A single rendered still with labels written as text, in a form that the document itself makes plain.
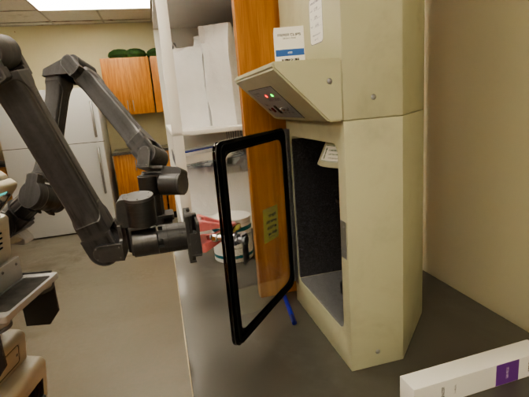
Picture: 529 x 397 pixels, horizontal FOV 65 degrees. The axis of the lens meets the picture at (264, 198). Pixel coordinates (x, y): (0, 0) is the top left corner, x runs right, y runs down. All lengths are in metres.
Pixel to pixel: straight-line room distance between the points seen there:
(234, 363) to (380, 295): 0.32
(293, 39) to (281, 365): 0.61
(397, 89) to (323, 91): 0.13
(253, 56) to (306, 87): 0.38
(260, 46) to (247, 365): 0.71
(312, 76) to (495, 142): 0.53
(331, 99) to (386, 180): 0.17
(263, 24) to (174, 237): 0.54
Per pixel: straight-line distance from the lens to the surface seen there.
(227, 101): 1.94
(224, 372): 0.88
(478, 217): 1.14
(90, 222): 0.83
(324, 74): 0.69
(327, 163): 0.82
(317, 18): 0.80
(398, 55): 0.75
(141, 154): 1.10
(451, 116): 1.18
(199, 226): 0.82
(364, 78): 0.72
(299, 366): 0.88
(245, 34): 1.04
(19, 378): 1.34
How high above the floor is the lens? 1.45
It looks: 13 degrees down
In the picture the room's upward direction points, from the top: 5 degrees counter-clockwise
